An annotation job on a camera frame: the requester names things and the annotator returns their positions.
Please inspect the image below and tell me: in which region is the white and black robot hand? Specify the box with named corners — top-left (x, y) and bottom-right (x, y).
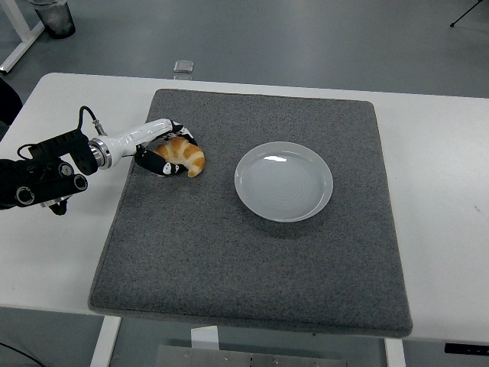
top-left (102, 117), bottom-right (200, 177)

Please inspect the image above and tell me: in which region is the golden croissant bread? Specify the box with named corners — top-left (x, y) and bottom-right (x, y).
top-left (154, 136), bottom-right (207, 178)

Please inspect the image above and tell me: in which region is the round light grey plate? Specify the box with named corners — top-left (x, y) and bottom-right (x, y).
top-left (234, 141), bottom-right (335, 222)

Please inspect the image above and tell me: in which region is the grey metal plate with screws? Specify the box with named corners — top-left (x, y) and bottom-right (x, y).
top-left (154, 345), bottom-right (348, 367)

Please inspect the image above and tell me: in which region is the black bin with plastic liner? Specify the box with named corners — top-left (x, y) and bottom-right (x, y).
top-left (29, 0), bottom-right (76, 40)

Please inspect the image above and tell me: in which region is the grey felt mat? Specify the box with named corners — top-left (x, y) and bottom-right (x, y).
top-left (88, 88), bottom-right (413, 338)

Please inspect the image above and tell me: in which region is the white table leg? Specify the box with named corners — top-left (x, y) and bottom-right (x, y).
top-left (384, 338), bottom-right (406, 367)
top-left (89, 316), bottom-right (122, 367)

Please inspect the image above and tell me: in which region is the black tripod leg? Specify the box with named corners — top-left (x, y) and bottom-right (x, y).
top-left (449, 0), bottom-right (485, 28)

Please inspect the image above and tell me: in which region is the black table control panel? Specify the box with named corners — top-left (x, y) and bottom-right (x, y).
top-left (444, 343), bottom-right (489, 355)

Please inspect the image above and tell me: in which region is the white desk leg frame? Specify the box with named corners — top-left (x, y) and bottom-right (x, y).
top-left (0, 0), bottom-right (46, 76)

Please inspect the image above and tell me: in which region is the white bracket under table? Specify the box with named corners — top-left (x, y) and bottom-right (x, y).
top-left (189, 325), bottom-right (221, 351)

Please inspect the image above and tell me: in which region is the black floor cable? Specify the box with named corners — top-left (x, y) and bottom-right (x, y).
top-left (0, 338), bottom-right (39, 367)

